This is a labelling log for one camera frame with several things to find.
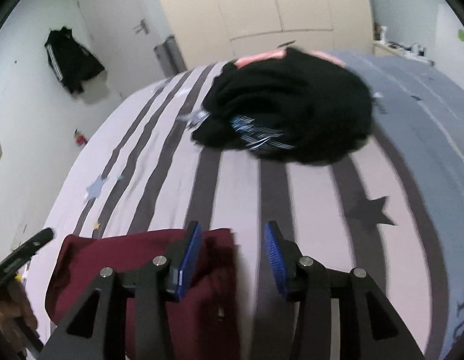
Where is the white side desk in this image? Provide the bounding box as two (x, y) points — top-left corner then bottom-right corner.
(373, 23), (435, 67)

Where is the white door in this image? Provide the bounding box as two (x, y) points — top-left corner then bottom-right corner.
(76, 0), (165, 98)

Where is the pink garment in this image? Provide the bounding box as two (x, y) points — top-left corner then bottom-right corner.
(233, 47), (346, 68)

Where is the black jacket on wall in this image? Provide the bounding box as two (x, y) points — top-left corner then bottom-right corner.
(44, 26), (105, 95)

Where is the cream wardrobe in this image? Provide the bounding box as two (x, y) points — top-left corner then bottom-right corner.
(160, 0), (373, 68)

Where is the grey suitcase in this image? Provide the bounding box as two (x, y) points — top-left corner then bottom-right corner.
(154, 35), (187, 77)

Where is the black garment pile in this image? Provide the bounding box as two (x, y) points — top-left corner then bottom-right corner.
(191, 50), (373, 164)

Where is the red fire extinguisher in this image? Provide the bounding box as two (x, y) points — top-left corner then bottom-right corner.
(73, 129), (88, 147)

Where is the striped grey white bedsheet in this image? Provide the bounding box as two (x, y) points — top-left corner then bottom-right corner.
(23, 49), (464, 360)

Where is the maroon t-shirt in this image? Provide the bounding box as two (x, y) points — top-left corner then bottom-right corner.
(45, 228), (240, 359)

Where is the person's left hand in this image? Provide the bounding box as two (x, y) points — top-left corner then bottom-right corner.
(0, 280), (38, 353)

